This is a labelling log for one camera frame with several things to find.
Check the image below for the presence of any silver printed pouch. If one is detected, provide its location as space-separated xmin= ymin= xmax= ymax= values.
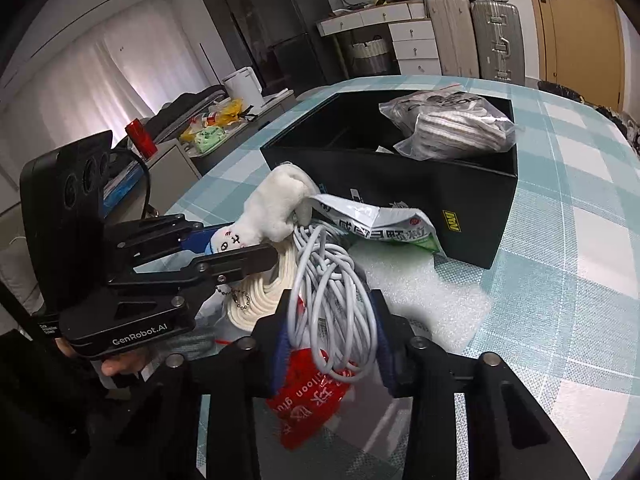
xmin=305 ymin=192 xmax=448 ymax=257

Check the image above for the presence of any teal checkered tablecloth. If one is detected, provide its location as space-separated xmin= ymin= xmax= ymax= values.
xmin=145 ymin=76 xmax=640 ymax=480

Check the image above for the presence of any white curtain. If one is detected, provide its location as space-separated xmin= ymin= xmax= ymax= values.
xmin=0 ymin=25 xmax=211 ymax=183

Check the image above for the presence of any white foam sheet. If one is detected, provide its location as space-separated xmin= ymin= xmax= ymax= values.
xmin=350 ymin=245 xmax=493 ymax=353

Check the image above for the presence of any white plush toy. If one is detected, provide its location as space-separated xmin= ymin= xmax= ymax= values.
xmin=207 ymin=164 xmax=321 ymax=257

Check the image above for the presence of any red canister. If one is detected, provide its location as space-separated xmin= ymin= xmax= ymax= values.
xmin=125 ymin=119 xmax=157 ymax=157

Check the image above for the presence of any beige suitcase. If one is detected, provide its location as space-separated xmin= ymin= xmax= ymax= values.
xmin=425 ymin=0 xmax=481 ymax=79

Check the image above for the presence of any dark refrigerator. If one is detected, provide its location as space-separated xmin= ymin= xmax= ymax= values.
xmin=249 ymin=0 xmax=342 ymax=95

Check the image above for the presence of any white appliance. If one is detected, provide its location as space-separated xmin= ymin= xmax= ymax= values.
xmin=222 ymin=67 xmax=264 ymax=107

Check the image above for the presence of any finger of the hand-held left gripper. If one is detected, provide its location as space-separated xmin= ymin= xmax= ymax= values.
xmin=102 ymin=214 xmax=236 ymax=267
xmin=107 ymin=244 xmax=279 ymax=312

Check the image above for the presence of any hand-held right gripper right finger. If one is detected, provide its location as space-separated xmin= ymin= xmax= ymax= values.
xmin=366 ymin=289 xmax=592 ymax=480

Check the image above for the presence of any person's left hand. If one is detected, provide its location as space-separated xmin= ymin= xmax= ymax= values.
xmin=100 ymin=347 xmax=152 ymax=379

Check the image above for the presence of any red plastic bag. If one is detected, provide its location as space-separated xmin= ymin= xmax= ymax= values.
xmin=265 ymin=295 xmax=358 ymax=453

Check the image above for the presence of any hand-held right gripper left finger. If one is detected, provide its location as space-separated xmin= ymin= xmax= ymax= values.
xmin=165 ymin=287 xmax=306 ymax=480

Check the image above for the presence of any white drawer dresser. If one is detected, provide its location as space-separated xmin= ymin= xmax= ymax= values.
xmin=316 ymin=0 xmax=443 ymax=79

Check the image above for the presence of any clear zip bag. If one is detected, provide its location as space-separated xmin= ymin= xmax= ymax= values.
xmin=378 ymin=91 xmax=517 ymax=161

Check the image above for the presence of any black storage box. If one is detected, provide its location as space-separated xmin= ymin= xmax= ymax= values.
xmin=260 ymin=91 xmax=518 ymax=270

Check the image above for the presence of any wooden door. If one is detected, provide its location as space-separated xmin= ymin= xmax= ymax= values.
xmin=520 ymin=0 xmax=626 ymax=111

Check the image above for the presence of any black cable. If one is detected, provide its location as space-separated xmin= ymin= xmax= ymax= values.
xmin=131 ymin=152 xmax=152 ymax=221

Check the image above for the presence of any green wipes pack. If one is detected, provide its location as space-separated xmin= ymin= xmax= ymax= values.
xmin=192 ymin=127 xmax=226 ymax=154

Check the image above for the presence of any silver suitcase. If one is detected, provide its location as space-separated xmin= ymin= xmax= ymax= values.
xmin=470 ymin=0 xmax=526 ymax=84

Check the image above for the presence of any grey side table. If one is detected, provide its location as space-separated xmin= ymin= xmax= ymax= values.
xmin=100 ymin=137 xmax=203 ymax=222

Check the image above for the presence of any cream rope coil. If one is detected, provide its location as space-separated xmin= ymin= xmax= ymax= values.
xmin=227 ymin=240 xmax=306 ymax=333

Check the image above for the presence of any grey cable bundle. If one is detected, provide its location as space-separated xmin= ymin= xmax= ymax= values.
xmin=292 ymin=222 xmax=379 ymax=377

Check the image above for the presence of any yellow plastic bag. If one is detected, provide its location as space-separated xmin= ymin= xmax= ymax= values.
xmin=180 ymin=99 xmax=247 ymax=143

